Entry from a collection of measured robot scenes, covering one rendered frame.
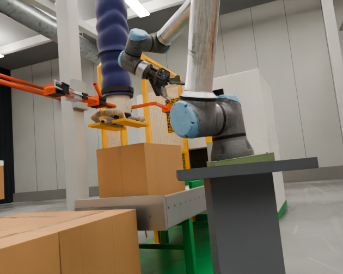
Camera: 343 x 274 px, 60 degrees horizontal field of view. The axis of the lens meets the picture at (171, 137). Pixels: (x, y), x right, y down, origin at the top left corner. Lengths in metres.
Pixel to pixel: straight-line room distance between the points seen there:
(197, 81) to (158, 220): 0.98
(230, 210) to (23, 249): 0.78
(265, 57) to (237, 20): 1.73
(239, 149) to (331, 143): 9.45
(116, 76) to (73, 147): 1.28
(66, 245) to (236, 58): 10.27
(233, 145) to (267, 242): 0.39
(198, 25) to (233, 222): 0.76
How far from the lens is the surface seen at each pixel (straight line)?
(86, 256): 1.52
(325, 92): 10.84
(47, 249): 1.35
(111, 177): 2.11
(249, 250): 1.27
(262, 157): 1.24
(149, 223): 1.90
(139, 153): 1.98
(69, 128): 3.21
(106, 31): 2.21
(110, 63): 2.13
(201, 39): 1.17
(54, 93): 1.63
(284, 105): 10.68
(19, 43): 13.27
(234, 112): 1.29
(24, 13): 8.65
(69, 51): 3.40
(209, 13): 1.19
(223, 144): 1.27
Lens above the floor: 0.75
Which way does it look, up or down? 6 degrees up
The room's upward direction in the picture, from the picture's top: 5 degrees counter-clockwise
